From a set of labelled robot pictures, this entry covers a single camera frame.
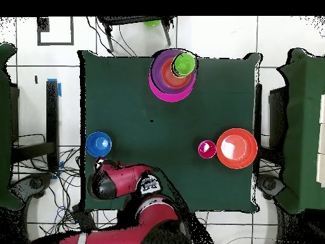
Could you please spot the blue bowl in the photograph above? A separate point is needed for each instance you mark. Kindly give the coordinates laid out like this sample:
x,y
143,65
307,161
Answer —
x,y
99,144

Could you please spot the pink bowl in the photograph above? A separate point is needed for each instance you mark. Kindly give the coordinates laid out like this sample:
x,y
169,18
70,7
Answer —
x,y
175,97

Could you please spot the purple bowl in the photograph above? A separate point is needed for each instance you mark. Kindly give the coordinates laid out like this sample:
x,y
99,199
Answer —
x,y
156,73

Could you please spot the small orange bowl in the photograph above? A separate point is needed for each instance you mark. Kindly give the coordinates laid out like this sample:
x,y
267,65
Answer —
x,y
170,81

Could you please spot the red cup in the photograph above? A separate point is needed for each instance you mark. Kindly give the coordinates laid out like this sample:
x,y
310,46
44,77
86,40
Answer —
x,y
207,149

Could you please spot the green cup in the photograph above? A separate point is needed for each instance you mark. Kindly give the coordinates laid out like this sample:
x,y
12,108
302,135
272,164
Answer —
x,y
184,64

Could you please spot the green bowl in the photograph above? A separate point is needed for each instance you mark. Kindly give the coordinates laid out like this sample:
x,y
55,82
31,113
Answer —
x,y
152,23

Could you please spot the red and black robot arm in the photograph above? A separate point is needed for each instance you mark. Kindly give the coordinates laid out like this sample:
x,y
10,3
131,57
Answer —
x,y
122,178

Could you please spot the black power brick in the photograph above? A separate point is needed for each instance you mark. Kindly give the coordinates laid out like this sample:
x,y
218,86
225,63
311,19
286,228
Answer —
x,y
83,218

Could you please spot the black cross beam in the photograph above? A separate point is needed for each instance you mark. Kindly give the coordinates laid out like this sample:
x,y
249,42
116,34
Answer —
x,y
33,152

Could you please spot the dark green tablecloth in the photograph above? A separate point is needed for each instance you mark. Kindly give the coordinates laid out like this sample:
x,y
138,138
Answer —
x,y
139,106

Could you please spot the blue tape strip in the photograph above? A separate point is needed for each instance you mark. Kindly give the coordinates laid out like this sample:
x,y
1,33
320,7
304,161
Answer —
x,y
59,90

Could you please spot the green side table cloth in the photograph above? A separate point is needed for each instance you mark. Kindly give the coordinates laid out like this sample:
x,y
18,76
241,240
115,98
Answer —
x,y
304,127
5,127

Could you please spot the large orange bowl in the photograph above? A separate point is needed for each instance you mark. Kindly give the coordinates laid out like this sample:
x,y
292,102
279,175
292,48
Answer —
x,y
236,148

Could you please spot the black metal stool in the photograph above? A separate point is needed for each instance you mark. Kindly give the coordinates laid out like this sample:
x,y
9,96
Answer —
x,y
122,19

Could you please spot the white boxes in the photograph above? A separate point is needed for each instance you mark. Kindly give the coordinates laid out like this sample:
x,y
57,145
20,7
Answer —
x,y
321,139

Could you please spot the black pedestal foot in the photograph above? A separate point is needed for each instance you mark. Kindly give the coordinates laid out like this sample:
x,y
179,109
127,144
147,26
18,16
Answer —
x,y
35,183
269,184

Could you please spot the black upright post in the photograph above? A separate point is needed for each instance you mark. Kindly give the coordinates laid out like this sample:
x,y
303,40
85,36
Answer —
x,y
52,114

